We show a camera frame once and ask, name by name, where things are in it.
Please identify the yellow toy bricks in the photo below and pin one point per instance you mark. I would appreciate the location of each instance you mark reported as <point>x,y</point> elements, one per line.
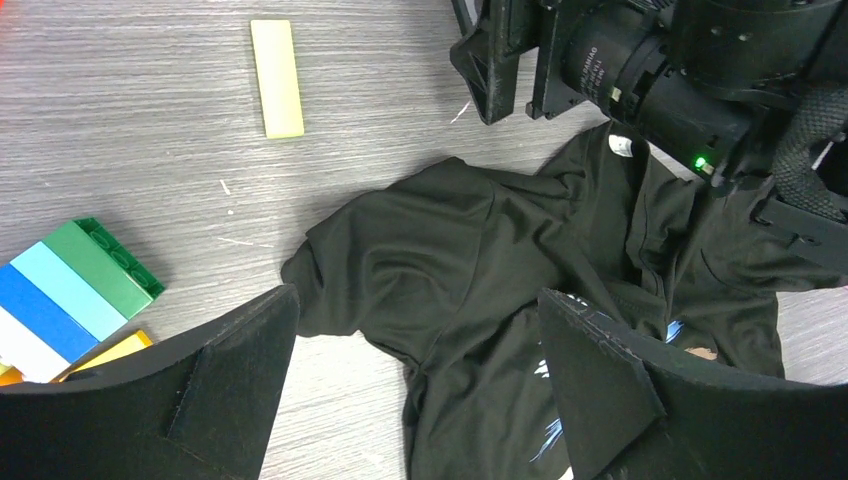
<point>133,343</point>

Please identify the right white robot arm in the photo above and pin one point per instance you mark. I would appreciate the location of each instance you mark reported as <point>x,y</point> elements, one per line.
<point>741,93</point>

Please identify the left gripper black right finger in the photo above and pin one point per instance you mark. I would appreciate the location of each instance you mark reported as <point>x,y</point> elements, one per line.
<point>633,407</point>

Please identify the lime green stick block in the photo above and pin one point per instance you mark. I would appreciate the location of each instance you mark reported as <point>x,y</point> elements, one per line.
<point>274,57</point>

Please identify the blue green stacked bricks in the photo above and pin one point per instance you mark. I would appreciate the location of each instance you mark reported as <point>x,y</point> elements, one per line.
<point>67,294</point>

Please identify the black printed t-shirt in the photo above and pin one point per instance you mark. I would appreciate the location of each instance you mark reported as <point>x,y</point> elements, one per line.
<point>443,271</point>

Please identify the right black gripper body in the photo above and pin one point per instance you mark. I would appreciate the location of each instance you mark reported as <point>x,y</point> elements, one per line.
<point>495,34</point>

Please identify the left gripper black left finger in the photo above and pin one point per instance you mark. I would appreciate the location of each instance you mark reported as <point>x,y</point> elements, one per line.
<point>199,405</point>

